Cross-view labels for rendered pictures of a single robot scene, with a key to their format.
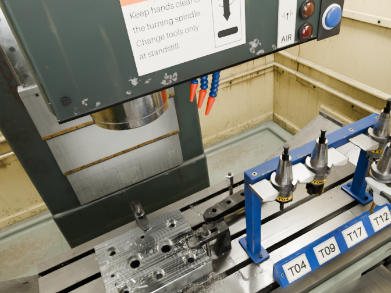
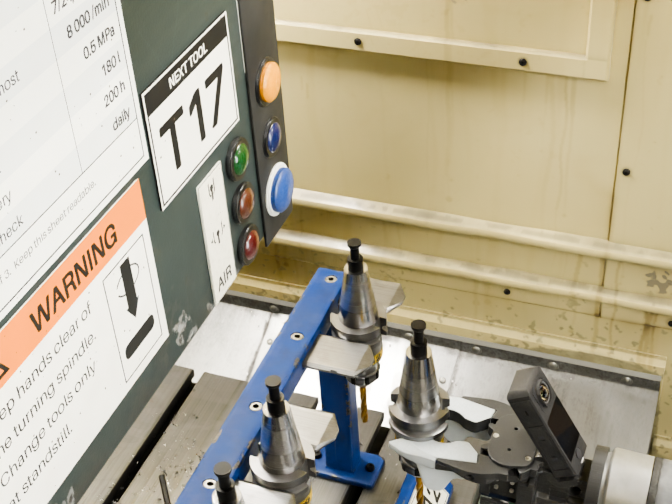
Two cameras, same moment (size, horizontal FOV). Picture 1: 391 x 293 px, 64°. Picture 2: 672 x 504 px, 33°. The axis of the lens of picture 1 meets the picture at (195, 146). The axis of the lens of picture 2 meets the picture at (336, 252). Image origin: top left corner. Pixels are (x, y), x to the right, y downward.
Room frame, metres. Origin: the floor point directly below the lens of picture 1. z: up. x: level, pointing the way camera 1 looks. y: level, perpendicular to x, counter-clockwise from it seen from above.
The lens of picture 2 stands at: (0.02, 0.19, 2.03)
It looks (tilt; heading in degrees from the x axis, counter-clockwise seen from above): 37 degrees down; 314
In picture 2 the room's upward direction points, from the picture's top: 4 degrees counter-clockwise
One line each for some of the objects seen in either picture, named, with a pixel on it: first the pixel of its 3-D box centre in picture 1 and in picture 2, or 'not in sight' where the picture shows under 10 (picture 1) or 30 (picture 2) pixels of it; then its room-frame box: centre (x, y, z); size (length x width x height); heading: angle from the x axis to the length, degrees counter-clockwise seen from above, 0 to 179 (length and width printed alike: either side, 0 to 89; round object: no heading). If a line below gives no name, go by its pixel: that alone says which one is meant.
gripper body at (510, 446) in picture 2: not in sight; (541, 472); (0.41, -0.49, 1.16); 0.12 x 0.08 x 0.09; 21
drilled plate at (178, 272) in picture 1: (151, 258); not in sight; (0.55, 0.18, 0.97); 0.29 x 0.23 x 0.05; 111
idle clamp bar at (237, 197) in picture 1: (236, 204); not in sight; (0.74, -0.11, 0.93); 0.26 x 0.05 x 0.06; 116
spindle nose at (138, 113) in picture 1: (123, 82); not in sight; (0.56, 0.12, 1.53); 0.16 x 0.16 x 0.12
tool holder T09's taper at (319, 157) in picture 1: (320, 151); (279, 433); (0.58, -0.31, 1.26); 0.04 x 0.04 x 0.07
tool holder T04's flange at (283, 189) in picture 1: (283, 181); not in sight; (0.54, -0.20, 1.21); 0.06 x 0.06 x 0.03
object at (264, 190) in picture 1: (265, 190); not in sight; (0.52, -0.15, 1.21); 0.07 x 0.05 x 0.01; 21
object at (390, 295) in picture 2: not in sight; (374, 294); (0.68, -0.56, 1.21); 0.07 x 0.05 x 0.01; 21
